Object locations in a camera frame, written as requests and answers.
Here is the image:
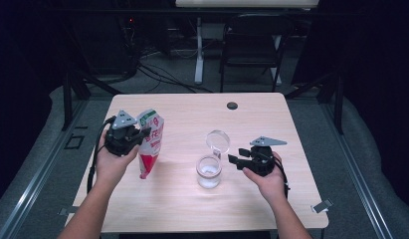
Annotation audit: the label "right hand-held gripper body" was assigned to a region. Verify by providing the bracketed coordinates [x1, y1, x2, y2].
[245, 135, 288, 177]

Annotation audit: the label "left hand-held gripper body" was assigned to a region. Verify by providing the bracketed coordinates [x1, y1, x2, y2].
[103, 110, 140, 157]

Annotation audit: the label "red and white pouch bag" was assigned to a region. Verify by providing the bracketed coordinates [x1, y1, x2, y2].
[136, 109, 165, 180]

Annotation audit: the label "clear glass jar with lid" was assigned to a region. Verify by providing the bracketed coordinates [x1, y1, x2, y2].
[195, 128, 232, 189]

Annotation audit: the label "person's right hand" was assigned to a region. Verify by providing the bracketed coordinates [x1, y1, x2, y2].
[241, 151, 288, 203]

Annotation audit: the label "person's left hand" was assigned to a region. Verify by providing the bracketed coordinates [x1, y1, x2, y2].
[95, 138, 140, 187]

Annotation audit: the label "black metal stand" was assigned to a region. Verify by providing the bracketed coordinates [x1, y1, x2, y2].
[285, 71, 345, 135]
[61, 71, 123, 132]

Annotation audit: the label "grey tape piece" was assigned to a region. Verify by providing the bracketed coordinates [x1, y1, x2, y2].
[58, 205, 80, 217]
[310, 198, 334, 214]

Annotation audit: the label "dark equipment with red light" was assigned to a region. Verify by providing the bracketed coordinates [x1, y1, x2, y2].
[59, 0, 141, 77]

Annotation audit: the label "black folding chair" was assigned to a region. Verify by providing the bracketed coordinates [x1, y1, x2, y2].
[219, 13, 295, 94]

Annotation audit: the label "grey box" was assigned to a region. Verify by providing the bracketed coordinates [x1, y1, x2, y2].
[201, 23, 226, 41]

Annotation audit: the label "white desk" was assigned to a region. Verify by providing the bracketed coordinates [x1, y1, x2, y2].
[175, 0, 320, 87]

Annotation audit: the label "right hand-held gripper cable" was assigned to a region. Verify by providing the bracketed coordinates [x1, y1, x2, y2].
[273, 155, 291, 200]

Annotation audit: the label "black floor cables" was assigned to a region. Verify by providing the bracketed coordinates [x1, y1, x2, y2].
[136, 63, 214, 95]

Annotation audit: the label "aluminium floor rail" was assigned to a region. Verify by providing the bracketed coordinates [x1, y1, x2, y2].
[319, 99, 395, 239]
[0, 99, 91, 239]

